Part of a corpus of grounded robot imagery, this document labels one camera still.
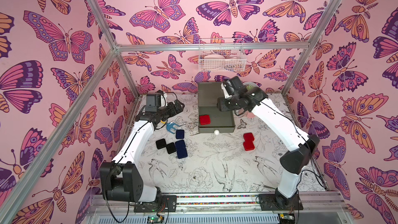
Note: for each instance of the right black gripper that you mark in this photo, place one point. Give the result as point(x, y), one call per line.
point(224, 103)

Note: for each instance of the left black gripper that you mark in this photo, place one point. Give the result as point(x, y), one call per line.
point(178, 109)

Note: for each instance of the grey top drawer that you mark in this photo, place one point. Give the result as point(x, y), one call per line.
point(219, 121)

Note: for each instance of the red brooch box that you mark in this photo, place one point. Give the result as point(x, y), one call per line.
point(248, 145)
point(204, 120)
point(248, 137)

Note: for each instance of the black brooch box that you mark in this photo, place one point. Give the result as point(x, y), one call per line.
point(161, 143)
point(171, 148)

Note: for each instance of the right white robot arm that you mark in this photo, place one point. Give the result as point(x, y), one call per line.
point(300, 145)

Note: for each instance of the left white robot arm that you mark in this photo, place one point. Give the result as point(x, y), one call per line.
point(120, 178)

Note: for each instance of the small navy brooch box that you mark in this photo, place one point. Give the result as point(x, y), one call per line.
point(180, 134)

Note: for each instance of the white potted succulent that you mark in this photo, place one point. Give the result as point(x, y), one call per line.
point(251, 85)

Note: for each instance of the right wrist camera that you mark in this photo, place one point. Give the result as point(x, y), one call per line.
point(231, 86)

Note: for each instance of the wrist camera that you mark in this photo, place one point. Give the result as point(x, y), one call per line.
point(156, 101)
point(231, 86)

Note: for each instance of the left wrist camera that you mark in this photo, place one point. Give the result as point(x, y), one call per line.
point(156, 101)

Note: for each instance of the three-drawer cabinet frame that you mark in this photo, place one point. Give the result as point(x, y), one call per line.
point(209, 93)

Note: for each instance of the white wire basket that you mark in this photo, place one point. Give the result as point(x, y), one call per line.
point(222, 57)

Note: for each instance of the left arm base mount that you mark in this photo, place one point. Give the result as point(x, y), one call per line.
point(161, 204)

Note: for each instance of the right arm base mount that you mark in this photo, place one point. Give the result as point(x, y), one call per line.
point(278, 202)

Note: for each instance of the aluminium front rail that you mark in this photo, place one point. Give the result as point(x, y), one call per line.
point(236, 208)

